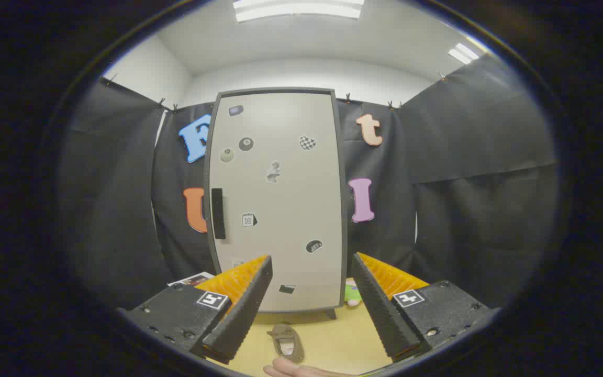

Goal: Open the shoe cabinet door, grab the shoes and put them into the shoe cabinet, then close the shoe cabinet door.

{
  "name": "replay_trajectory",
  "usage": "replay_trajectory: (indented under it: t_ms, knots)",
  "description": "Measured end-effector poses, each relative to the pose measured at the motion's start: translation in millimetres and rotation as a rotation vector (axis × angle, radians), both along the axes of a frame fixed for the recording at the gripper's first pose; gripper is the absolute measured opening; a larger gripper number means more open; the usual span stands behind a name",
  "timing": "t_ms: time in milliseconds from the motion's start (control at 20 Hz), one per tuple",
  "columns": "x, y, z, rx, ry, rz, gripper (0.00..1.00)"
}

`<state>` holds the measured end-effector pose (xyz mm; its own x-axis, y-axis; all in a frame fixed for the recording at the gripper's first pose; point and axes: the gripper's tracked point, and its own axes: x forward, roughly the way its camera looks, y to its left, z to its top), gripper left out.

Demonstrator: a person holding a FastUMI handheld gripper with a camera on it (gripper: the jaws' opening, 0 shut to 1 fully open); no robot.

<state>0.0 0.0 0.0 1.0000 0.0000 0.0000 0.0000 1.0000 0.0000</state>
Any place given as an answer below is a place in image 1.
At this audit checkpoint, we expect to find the dark grey shoe cabinet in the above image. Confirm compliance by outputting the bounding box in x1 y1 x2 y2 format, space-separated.
204 87 348 320

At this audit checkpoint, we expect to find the black backdrop cloth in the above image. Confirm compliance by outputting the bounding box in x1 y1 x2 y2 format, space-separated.
58 52 561 315

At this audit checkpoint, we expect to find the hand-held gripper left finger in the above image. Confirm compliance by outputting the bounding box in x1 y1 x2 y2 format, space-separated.
118 255 274 365

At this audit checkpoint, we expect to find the printed paper sheet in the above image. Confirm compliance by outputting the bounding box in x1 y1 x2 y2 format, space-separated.
167 271 216 287

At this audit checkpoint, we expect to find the pink and green plush toy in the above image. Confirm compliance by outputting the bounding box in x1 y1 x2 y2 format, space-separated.
344 279 363 307

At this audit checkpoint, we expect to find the brown fuzzy shoe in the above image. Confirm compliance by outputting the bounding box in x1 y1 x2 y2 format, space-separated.
266 323 305 363

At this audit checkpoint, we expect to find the black door handle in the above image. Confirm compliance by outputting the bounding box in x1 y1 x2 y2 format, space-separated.
211 188 227 240

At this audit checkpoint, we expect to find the small ceiling light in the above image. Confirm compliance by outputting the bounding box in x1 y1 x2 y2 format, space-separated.
448 42 481 65

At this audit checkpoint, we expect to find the long ceiling light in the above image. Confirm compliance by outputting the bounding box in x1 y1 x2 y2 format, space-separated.
232 0 365 23

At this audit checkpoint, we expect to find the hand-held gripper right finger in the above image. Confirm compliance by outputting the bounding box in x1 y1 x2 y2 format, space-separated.
350 252 501 363

